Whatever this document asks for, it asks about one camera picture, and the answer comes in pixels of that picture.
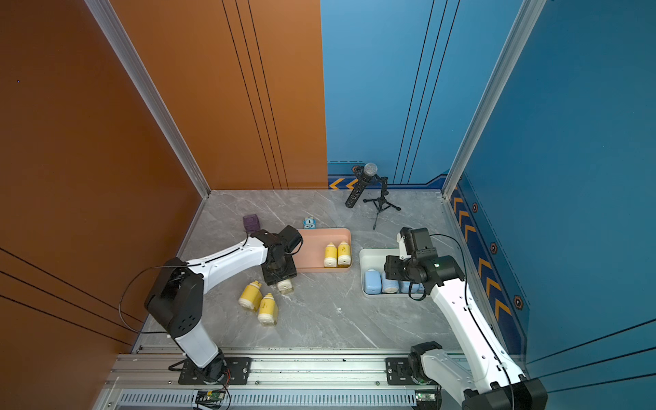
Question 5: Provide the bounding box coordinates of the white plastic tray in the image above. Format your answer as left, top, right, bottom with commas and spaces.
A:
360, 249, 422, 299

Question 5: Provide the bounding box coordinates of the green circuit board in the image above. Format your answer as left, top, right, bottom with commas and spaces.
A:
193, 389, 228, 409

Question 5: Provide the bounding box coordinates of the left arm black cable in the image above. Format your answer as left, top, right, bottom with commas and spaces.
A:
117, 235, 252, 335

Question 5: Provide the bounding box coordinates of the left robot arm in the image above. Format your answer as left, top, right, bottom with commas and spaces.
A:
145, 225, 302, 384

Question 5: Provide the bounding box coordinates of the yellow sharpener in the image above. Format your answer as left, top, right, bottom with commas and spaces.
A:
238, 280, 263, 311
324, 243, 338, 268
257, 293, 278, 326
338, 241, 352, 267
276, 279, 294, 295

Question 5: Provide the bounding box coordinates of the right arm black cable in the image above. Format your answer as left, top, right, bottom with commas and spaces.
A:
407, 233, 516, 410

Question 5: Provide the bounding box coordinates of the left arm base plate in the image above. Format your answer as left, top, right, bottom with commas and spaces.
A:
178, 357, 252, 386

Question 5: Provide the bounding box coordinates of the purple cube sharpener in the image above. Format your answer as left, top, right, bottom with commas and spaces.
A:
243, 214, 261, 234

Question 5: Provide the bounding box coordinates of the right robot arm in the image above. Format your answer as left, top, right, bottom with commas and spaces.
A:
384, 227, 548, 409

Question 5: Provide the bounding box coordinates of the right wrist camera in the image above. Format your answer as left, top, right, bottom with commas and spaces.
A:
397, 227, 414, 261

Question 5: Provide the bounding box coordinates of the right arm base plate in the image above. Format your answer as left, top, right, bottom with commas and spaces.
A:
384, 357, 420, 386

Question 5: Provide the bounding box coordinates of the black microphone on tripod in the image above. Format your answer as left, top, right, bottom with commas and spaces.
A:
345, 162, 401, 230

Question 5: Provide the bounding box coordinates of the pink plastic tray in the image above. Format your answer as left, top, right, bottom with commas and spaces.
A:
293, 228, 351, 273

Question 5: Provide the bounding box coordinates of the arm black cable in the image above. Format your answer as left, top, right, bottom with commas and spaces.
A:
407, 233, 516, 410
117, 235, 252, 335

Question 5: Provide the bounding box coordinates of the blue cartoon sharpener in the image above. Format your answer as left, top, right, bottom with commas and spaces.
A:
303, 217, 316, 229

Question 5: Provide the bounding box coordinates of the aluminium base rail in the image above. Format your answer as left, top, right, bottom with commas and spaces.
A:
95, 348, 469, 409

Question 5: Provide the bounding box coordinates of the blue sharpener with red cap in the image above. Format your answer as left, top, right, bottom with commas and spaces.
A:
381, 277, 400, 294

